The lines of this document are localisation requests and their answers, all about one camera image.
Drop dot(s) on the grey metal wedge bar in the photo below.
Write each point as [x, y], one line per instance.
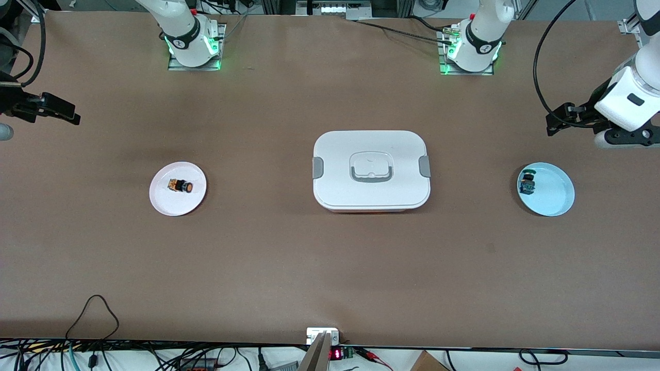
[317, 358]

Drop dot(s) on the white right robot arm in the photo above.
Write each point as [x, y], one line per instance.
[185, 31]

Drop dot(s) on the pink round plate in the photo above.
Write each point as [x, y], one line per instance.
[175, 203]

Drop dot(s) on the aluminium corner bracket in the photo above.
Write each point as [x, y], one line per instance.
[626, 27]

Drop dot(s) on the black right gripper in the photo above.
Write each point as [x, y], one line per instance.
[11, 101]

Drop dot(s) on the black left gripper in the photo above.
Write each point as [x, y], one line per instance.
[589, 110]

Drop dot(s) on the light blue round plate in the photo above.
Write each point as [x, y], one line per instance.
[554, 193]

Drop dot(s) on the white socket box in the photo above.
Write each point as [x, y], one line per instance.
[314, 334]

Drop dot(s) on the orange push button switch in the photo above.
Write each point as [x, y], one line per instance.
[181, 185]

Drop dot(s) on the white lunch box grey latches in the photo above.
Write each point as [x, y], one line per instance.
[371, 193]

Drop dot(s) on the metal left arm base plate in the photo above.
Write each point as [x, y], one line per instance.
[444, 64]

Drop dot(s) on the circuit board red digit display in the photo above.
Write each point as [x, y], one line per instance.
[340, 353]

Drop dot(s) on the brown cardboard box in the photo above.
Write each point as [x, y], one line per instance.
[428, 363]

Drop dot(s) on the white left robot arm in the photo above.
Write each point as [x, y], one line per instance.
[482, 31]

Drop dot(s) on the aluminium frame with white light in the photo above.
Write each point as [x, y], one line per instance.
[335, 9]

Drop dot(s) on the green push button switch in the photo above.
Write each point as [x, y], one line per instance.
[527, 184]

